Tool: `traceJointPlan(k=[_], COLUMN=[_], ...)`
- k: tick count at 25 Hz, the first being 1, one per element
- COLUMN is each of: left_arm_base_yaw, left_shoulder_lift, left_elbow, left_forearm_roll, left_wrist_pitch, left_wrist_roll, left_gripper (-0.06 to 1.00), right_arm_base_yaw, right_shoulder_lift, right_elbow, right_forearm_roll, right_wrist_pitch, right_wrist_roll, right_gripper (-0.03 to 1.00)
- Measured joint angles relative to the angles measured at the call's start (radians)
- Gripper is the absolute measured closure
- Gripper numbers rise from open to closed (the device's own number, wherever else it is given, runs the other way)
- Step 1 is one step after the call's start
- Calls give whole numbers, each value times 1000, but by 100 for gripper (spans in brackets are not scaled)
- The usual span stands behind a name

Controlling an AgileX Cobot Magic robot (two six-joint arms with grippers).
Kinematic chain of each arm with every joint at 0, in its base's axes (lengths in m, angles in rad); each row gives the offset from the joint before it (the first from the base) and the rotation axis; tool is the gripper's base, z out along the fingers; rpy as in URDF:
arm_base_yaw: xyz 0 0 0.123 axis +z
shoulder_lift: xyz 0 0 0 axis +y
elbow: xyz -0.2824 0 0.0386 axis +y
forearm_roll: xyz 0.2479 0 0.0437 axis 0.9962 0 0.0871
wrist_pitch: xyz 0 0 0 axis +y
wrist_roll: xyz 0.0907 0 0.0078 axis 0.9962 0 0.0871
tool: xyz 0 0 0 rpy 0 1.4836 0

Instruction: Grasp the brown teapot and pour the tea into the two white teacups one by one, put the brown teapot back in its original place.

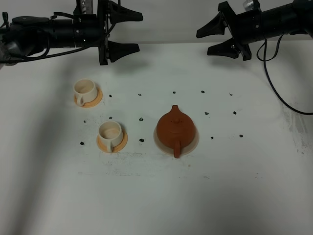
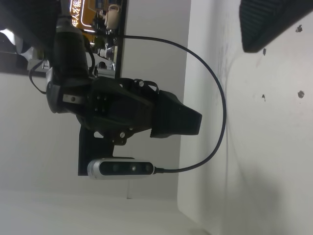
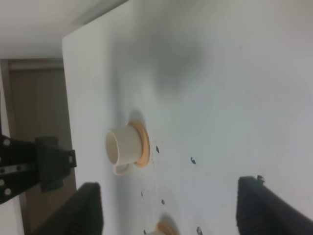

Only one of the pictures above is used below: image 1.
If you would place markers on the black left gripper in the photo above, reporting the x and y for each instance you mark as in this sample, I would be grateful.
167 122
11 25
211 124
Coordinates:
89 30

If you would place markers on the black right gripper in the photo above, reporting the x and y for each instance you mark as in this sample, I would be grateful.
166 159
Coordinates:
245 28

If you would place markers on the brown clay teapot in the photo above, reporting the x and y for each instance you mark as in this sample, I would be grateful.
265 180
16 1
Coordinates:
175 130

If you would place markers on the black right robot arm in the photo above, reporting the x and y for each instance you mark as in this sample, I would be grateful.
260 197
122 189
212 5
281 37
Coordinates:
293 18

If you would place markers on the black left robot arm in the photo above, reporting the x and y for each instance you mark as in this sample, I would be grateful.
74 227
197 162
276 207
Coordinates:
29 38

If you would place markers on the beige round teapot coaster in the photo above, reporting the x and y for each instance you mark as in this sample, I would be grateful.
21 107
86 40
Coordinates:
184 151

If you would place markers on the far white teacup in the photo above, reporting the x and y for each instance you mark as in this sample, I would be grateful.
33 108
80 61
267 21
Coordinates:
85 91

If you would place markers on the white teacup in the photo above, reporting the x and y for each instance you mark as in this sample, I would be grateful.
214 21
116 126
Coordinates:
110 135
85 91

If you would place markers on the far orange saucer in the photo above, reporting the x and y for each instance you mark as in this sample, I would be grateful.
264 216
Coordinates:
94 102

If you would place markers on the orange saucer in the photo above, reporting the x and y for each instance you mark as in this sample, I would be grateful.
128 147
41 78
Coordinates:
115 149
94 102

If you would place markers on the near white teacup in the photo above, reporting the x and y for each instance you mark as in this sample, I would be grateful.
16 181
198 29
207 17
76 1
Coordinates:
110 135

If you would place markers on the near orange saucer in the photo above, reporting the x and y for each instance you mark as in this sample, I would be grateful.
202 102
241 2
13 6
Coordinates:
115 149

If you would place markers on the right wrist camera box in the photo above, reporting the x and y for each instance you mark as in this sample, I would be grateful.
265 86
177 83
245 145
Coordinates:
251 5

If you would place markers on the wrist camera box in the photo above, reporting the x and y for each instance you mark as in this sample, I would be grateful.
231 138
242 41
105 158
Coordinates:
84 7
251 5

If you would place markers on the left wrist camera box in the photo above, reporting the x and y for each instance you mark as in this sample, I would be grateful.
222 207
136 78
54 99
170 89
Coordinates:
84 7

